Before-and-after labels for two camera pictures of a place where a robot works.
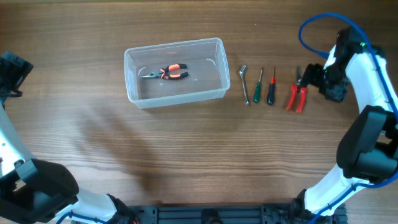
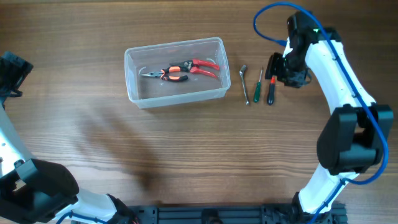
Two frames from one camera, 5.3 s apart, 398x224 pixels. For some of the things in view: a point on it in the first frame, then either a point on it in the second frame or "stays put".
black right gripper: [311, 76] to [273, 69]
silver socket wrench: [241, 73] stays put
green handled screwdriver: [257, 92] stays put
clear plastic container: [207, 64] stays put
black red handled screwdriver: [271, 94] stays put
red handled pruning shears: [295, 89] to [193, 65]
